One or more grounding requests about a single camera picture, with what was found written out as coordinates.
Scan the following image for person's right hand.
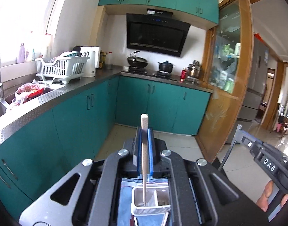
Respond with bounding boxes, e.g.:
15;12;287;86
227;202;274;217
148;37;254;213
256;180;274;212

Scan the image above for blue striped cloth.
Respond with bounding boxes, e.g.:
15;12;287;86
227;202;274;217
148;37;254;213
117;178;171;225

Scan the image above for white plastic utensil caddy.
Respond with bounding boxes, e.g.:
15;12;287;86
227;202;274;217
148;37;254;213
131;183;171;216

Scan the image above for gas stove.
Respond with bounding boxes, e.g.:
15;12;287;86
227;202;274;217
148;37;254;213
122;66;179;81

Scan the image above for red bottle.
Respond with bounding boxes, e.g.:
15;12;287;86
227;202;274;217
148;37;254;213
180;68;187;82

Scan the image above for black clay pot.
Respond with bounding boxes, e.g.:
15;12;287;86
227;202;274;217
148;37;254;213
158;60;174;73

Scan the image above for silver refrigerator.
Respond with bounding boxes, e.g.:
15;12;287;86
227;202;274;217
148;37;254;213
226;38;269;144

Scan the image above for black wok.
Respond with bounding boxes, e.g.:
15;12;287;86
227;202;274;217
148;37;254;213
127;50;148;68

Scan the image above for wooden glass sliding door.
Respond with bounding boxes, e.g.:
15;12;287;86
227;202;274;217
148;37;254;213
197;0;254;162

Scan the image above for oil bottle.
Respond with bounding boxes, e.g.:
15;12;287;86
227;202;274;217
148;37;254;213
105;52;112;69

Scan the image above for teal lower cabinets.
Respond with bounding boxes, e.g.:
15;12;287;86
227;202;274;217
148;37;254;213
0;75;211;220

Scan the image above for white dish rack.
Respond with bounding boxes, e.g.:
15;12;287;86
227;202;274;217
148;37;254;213
35;51;89;84

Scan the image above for black range hood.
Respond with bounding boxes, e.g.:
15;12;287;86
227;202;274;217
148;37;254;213
126;13;190;57

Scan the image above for white cutting board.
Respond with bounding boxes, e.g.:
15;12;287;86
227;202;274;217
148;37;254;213
73;46;101;78

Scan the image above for red plastic bag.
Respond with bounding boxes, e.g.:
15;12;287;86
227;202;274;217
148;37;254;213
7;80;47;111

